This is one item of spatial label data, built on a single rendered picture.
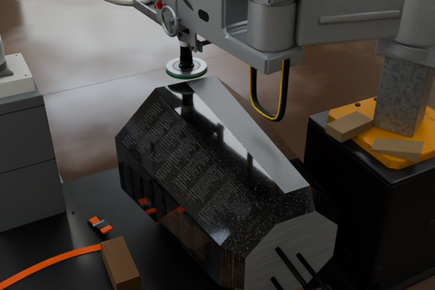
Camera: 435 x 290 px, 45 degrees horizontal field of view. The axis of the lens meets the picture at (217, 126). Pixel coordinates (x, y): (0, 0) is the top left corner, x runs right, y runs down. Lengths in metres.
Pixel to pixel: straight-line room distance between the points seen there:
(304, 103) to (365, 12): 2.17
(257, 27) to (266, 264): 0.90
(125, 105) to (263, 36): 2.34
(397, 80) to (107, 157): 2.04
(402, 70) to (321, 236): 0.79
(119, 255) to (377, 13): 1.66
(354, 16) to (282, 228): 0.85
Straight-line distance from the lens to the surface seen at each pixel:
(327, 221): 2.11
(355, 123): 2.45
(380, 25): 2.20
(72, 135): 3.93
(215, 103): 2.54
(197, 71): 2.72
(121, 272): 2.68
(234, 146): 2.24
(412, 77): 2.39
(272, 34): 2.03
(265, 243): 2.00
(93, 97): 4.38
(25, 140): 2.92
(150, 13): 2.87
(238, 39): 2.18
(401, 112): 2.48
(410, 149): 2.36
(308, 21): 2.06
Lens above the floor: 2.10
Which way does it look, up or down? 33 degrees down
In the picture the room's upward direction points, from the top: straight up
